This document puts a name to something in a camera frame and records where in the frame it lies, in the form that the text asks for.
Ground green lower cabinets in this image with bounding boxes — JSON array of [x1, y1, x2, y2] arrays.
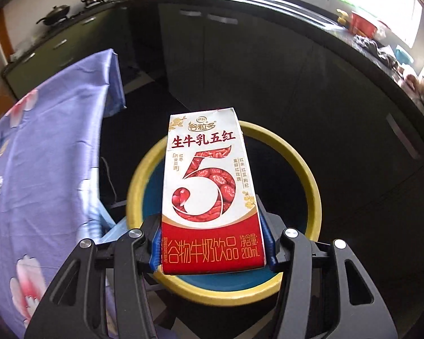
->
[[3, 18, 128, 92]]

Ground red paper cup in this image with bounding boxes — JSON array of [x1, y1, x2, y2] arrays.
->
[[350, 10, 378, 36]]

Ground dark patterned rag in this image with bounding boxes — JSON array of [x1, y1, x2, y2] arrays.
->
[[353, 34, 398, 68]]

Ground purple floral tablecloth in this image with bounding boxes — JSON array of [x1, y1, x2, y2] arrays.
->
[[0, 47, 128, 339]]

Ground gas stove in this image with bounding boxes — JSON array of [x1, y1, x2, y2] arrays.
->
[[39, 2, 110, 22]]

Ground black wok with lid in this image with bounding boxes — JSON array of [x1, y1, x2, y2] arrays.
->
[[37, 5, 71, 25]]

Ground red and white milk carton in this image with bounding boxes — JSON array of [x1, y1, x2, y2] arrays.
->
[[161, 107, 267, 275]]

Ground teal cup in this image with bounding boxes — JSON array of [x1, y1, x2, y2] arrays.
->
[[396, 44, 416, 64]]

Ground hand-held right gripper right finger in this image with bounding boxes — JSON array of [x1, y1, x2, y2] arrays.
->
[[256, 198, 398, 339]]

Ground yellow-rimmed dark trash bin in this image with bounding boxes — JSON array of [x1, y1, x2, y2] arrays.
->
[[126, 120, 322, 306]]

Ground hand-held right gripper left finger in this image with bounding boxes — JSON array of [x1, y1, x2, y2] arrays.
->
[[25, 215, 163, 339]]

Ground white cable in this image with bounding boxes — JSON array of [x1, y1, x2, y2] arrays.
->
[[99, 157, 128, 210]]

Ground dark lower cabinets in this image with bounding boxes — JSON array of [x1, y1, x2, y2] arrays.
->
[[127, 0, 424, 290]]

